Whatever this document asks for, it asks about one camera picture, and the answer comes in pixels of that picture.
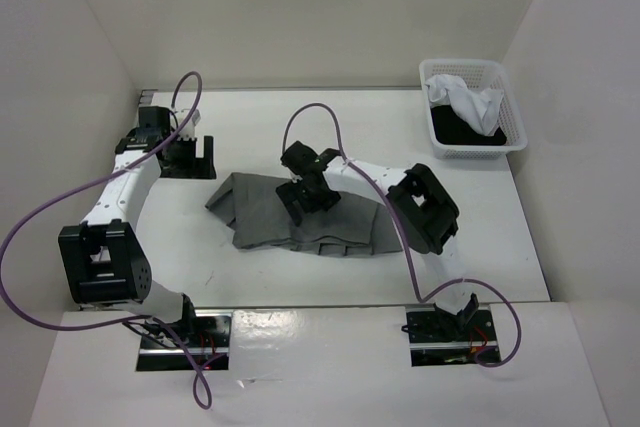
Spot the grey pleated skirt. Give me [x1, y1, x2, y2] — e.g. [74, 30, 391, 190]
[206, 172, 402, 257]

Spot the white skirt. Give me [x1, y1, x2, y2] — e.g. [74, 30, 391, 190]
[424, 74, 505, 136]

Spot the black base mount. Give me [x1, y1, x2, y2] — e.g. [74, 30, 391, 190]
[400, 306, 502, 367]
[126, 309, 232, 372]

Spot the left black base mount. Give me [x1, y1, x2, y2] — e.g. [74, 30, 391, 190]
[126, 309, 232, 372]

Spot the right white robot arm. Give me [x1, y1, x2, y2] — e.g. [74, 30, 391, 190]
[276, 141, 464, 283]

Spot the white plastic laundry basket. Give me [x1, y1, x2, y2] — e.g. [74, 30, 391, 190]
[419, 59, 528, 159]

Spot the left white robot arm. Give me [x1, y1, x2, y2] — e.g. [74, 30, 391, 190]
[58, 106, 216, 347]

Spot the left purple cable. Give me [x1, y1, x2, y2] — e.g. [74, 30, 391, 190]
[0, 71, 213, 411]

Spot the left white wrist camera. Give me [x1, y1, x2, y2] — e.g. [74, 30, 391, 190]
[172, 109, 201, 141]

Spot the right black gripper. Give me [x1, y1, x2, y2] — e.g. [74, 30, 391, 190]
[277, 176, 341, 226]

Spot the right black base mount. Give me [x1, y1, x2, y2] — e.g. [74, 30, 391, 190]
[400, 306, 502, 367]

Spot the black skirt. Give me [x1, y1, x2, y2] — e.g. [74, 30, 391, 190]
[431, 105, 507, 146]

